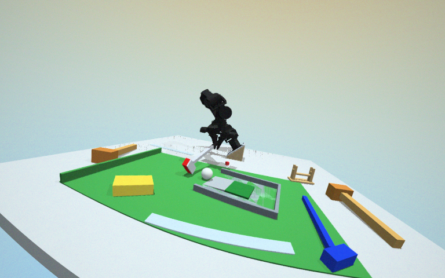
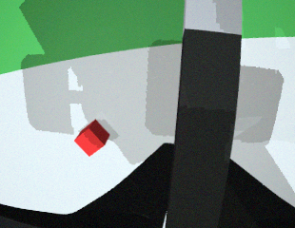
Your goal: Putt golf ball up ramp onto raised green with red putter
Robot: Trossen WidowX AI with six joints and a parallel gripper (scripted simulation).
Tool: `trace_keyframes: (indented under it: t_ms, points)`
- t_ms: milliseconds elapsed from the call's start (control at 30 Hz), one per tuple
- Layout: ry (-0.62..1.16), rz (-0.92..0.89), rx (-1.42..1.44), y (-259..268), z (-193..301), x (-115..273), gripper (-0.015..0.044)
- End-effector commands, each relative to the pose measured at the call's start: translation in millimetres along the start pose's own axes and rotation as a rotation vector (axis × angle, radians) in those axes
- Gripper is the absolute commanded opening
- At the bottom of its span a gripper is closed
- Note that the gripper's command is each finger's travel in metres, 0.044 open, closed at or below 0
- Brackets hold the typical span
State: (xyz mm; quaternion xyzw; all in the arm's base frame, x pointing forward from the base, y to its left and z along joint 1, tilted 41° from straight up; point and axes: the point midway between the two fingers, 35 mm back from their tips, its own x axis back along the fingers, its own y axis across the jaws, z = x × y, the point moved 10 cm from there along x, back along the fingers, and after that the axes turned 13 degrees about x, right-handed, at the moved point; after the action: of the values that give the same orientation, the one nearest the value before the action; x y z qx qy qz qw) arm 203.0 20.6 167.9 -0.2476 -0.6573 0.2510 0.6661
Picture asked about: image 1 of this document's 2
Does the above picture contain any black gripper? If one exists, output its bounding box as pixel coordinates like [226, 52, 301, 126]
[200, 118, 238, 150]

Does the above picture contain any green flat mat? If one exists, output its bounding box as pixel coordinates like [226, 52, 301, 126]
[59, 152, 372, 278]

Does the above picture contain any white golf ball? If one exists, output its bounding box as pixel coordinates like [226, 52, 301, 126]
[201, 168, 213, 180]

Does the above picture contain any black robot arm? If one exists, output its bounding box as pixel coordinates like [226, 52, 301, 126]
[200, 89, 242, 151]

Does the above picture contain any orange mallet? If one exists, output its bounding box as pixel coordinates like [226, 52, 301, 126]
[325, 183, 405, 248]
[91, 144, 137, 163]

